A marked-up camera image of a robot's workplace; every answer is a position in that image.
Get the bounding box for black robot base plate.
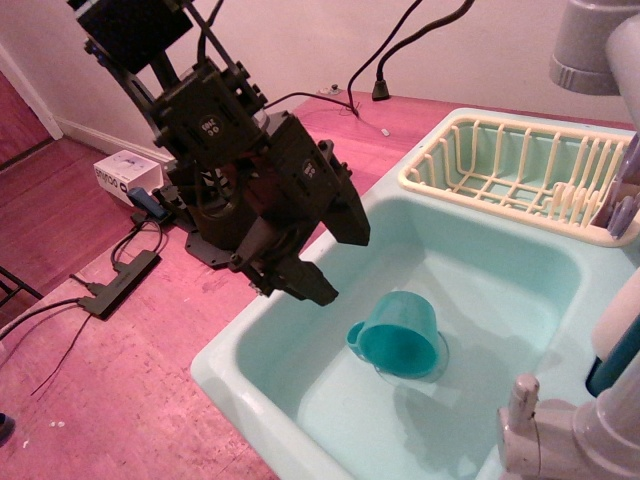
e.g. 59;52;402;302
164;164;261;271

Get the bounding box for cream dish drying rack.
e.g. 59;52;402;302
398;109;639;247

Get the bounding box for thin black wire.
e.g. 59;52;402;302
30;314;92;397

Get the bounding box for teal and white bottle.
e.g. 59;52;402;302
586;272;639;397

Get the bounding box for thin black cable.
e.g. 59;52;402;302
346;0;424;117

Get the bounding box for purple utensils in rack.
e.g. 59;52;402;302
607;135;639;239

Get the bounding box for beige faucet handle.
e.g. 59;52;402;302
497;373;581;479

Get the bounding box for thick black cable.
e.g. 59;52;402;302
375;0;475;81

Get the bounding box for teal plastic cup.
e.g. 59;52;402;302
345;291;441;378

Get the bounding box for grey toy faucet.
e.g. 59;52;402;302
549;1;639;127

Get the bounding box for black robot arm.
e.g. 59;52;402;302
72;1;370;306

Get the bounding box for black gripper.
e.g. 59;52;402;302
149;64;370;306

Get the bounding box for black usb hub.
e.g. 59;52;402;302
78;250;161;320

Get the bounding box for white cardboard box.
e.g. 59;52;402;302
93;150;164;206

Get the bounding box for blue clamp handle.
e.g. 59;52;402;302
127;187;169;221

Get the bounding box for grey cable on floor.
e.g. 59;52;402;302
0;297;84;341

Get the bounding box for mint green toy sink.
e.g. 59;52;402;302
191;134;639;479

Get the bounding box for black power plug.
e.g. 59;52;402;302
371;79;390;102

